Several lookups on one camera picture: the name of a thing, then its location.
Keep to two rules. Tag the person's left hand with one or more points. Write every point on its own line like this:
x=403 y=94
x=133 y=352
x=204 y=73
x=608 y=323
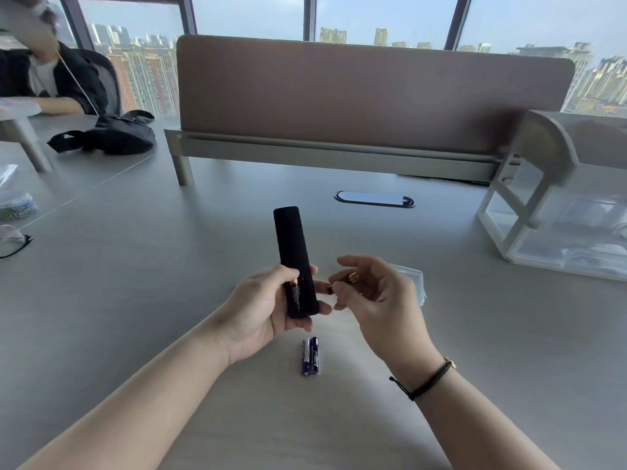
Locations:
x=254 y=313

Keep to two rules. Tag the black remote control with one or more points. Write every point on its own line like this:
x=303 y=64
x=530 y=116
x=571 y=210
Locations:
x=291 y=239

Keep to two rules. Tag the black gold battery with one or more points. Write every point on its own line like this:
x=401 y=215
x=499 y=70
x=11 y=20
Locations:
x=296 y=294
x=352 y=277

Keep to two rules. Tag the clear plastic box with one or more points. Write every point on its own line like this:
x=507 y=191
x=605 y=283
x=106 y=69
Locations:
x=417 y=283

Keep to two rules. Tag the black eyeglasses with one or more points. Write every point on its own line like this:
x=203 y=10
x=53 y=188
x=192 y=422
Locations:
x=19 y=244

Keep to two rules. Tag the person's left forearm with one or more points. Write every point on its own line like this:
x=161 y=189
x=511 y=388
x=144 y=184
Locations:
x=147 y=396

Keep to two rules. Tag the dark window frame post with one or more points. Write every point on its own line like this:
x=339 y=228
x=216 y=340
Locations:
x=187 y=14
x=458 y=21
x=78 y=19
x=309 y=17

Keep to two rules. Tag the person's right hand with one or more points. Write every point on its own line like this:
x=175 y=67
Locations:
x=392 y=313

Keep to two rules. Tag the white clear storage organizer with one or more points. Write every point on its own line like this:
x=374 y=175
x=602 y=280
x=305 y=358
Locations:
x=563 y=215

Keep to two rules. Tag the white divider base rail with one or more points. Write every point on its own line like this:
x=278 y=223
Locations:
x=318 y=154

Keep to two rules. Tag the person's right thumb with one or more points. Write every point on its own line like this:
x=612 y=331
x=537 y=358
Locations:
x=347 y=303

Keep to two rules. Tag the brown desk divider panel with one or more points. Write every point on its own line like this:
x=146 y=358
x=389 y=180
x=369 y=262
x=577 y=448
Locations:
x=372 y=92

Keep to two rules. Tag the clear bag of blue items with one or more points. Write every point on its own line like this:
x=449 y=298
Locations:
x=14 y=203

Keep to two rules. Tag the person's right forearm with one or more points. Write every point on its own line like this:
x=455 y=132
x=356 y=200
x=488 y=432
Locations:
x=470 y=425

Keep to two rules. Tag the person's left thumb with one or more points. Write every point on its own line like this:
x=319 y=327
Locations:
x=279 y=276

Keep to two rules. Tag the white desk shelf stand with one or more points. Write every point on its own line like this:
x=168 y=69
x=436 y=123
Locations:
x=27 y=136

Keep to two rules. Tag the blue battery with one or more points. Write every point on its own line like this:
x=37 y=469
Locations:
x=305 y=359
x=314 y=357

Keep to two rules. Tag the grey office chair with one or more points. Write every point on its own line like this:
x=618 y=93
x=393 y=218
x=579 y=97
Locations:
x=110 y=80

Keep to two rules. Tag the black bag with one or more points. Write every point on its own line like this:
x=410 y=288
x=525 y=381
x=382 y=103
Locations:
x=120 y=134

